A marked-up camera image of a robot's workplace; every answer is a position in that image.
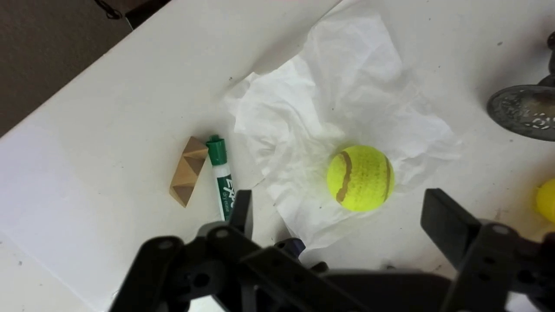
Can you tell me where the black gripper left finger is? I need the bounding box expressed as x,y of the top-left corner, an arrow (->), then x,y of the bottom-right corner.
109,189 -> 370,312

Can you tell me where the black mesh strainer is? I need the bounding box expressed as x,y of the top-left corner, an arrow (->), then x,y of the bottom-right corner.
485,31 -> 555,144

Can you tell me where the wooden zigzag block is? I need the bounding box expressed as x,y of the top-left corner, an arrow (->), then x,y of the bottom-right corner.
167,135 -> 209,208

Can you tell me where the white cloth towel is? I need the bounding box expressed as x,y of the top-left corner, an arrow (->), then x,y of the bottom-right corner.
223,14 -> 464,249

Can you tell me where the small yellow bowl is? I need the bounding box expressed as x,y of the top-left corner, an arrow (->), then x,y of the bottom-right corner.
533,176 -> 555,223

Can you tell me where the yellow-green tennis ball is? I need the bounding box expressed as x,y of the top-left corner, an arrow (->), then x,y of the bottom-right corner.
325,144 -> 396,213

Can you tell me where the green dry-erase marker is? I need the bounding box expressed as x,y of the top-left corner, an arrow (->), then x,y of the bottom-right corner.
204,133 -> 239,223

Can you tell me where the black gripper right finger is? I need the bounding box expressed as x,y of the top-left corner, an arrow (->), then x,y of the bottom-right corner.
419,187 -> 555,312

